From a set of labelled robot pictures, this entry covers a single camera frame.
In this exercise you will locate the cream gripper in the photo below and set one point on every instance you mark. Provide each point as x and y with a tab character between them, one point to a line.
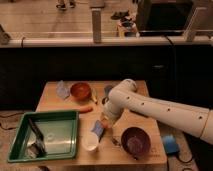
110	119

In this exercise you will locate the yellow red apple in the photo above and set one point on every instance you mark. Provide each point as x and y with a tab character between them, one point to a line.
104	123

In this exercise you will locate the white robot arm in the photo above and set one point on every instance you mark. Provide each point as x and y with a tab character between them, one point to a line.
196	121

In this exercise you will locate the small metal cup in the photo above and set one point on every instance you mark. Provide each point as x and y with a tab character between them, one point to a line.
104	100

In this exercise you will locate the white paper cup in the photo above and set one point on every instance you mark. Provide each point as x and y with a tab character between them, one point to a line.
90	142

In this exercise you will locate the small metal clip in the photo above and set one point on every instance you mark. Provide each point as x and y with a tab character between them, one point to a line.
115	142

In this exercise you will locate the orange carrot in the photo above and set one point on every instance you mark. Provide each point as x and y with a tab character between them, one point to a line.
85	109

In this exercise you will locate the purple bowl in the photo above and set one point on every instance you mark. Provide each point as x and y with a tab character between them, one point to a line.
136	142

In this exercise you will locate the orange brown bowl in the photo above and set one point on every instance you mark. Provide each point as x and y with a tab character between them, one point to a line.
80	91

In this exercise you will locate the clear plastic bag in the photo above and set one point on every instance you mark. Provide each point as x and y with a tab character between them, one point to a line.
62	90

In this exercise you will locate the green plastic tray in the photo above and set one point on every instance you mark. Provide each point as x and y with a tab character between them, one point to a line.
60	135

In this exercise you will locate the black spatula in tray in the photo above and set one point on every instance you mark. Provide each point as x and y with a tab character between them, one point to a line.
37	148

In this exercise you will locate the black monitor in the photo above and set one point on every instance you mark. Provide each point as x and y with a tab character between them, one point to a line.
162	16

